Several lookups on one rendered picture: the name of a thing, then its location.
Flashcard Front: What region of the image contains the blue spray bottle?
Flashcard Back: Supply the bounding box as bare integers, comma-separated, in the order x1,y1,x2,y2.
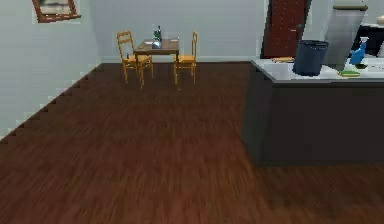
348,36,370,66

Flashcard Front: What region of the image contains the yellow wooden chair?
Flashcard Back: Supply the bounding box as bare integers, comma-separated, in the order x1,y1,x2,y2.
173,30,199,85
116,30,155,86

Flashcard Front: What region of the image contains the brown wooden dining table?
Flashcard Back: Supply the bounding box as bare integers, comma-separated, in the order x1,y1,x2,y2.
134,37,181,63

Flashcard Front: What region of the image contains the green plant in glass vase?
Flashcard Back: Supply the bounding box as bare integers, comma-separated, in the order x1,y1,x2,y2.
151,25,164,50

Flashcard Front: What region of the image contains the orange flat utensil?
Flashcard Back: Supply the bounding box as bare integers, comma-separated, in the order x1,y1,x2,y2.
270,56,296,64

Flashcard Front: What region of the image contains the dark red room door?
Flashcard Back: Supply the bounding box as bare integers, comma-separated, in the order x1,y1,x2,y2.
260,0,313,59

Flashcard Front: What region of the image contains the dark kitchen counter island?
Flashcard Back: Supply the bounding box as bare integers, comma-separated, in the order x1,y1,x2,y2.
242,57,384,167

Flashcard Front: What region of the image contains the dark blue bin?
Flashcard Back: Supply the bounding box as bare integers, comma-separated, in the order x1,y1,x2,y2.
292,39,330,77

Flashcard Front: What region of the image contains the green sponge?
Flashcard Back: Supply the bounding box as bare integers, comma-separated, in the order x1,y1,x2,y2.
337,70,362,78

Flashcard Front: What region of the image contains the grey fridge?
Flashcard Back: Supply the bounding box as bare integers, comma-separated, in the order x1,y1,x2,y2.
322,4,369,72

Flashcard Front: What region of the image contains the brown framed wall picture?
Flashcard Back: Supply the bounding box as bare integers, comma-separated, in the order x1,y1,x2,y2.
31,0,82,24

